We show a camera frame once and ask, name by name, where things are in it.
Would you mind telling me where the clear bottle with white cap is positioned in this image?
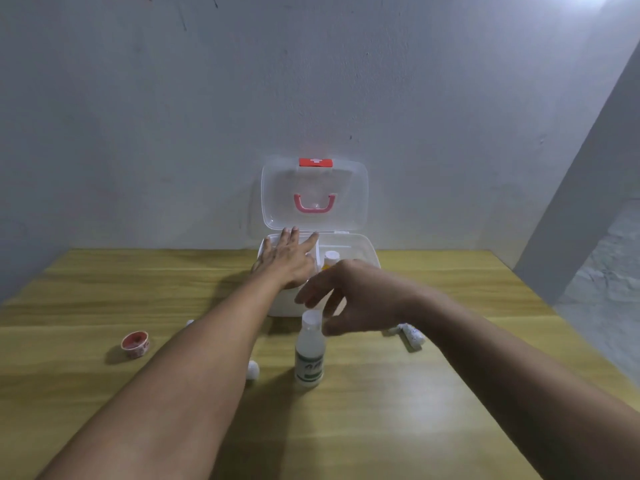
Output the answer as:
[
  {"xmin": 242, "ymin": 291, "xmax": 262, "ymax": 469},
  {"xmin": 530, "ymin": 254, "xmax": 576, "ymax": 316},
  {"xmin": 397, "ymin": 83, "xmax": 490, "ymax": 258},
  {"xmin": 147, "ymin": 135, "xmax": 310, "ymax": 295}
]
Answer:
[{"xmin": 294, "ymin": 310, "xmax": 326, "ymax": 388}]

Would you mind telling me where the person's left forearm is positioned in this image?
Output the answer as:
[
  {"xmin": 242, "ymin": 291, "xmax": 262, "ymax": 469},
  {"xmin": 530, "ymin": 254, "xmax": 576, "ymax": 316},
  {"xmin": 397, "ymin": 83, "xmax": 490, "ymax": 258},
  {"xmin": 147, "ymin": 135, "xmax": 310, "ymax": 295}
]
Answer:
[{"xmin": 35, "ymin": 271, "xmax": 302, "ymax": 480}]

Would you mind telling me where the pink box handle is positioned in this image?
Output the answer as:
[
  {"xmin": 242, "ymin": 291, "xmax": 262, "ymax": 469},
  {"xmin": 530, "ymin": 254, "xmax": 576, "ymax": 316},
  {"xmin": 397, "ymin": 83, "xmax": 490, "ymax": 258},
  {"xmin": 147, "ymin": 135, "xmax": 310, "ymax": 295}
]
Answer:
[{"xmin": 293, "ymin": 193, "xmax": 337, "ymax": 215}]

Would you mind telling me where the white gauze roll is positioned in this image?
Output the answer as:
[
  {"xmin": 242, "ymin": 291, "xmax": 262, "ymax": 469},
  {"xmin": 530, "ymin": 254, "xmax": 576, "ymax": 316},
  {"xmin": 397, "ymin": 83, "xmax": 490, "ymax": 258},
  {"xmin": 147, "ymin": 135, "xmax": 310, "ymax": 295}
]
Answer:
[{"xmin": 384, "ymin": 323, "xmax": 427, "ymax": 352}]

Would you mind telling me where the red tape roll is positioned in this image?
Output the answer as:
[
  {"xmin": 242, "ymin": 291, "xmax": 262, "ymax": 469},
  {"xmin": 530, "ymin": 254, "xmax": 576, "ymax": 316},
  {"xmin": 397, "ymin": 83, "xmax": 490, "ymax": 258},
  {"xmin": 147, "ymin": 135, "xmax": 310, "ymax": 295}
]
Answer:
[{"xmin": 121, "ymin": 331, "xmax": 150, "ymax": 360}]

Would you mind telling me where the person's right hand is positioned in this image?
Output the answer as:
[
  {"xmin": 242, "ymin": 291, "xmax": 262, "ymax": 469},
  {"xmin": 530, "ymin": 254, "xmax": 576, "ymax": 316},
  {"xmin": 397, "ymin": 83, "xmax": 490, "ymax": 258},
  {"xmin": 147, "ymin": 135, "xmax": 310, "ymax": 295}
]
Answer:
[{"xmin": 294, "ymin": 259, "xmax": 419, "ymax": 338}]

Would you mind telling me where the person's left hand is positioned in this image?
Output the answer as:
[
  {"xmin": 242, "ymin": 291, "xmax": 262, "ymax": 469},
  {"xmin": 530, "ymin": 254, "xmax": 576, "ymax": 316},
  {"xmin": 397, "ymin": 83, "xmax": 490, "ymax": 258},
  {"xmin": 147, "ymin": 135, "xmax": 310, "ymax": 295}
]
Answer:
[{"xmin": 251, "ymin": 227, "xmax": 320, "ymax": 291}]

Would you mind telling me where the person's right forearm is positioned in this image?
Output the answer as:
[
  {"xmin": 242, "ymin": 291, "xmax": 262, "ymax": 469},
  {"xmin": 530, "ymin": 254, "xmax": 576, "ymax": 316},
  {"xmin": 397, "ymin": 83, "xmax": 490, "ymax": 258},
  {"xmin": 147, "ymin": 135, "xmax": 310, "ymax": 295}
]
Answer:
[{"xmin": 409, "ymin": 287, "xmax": 640, "ymax": 480}]

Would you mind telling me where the white first aid box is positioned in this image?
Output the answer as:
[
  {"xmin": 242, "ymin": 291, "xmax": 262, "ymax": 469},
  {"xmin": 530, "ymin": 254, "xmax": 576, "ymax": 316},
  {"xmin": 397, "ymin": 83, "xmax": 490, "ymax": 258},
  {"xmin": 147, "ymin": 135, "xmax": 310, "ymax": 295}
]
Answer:
[{"xmin": 257, "ymin": 158, "xmax": 383, "ymax": 318}]

